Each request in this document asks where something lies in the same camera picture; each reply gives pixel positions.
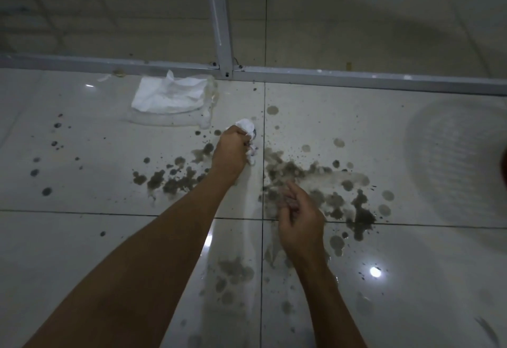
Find grey metal post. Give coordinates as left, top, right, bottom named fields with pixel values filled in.
left=200, top=0, right=235, bottom=79

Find person's left forearm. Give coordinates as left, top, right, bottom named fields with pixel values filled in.
left=23, top=169, right=234, bottom=348

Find clear pack of white tissues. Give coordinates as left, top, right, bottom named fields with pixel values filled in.
left=128, top=69, right=221, bottom=130

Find person's right hand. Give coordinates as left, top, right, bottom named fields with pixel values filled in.
left=276, top=180, right=327, bottom=261

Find white tissue sheet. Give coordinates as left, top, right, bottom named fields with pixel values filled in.
left=233, top=118, right=260, bottom=166

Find person's left hand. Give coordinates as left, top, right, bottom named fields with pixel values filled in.
left=210, top=125, right=254, bottom=180

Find person's right forearm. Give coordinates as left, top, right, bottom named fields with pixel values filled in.
left=295, top=250, right=367, bottom=348

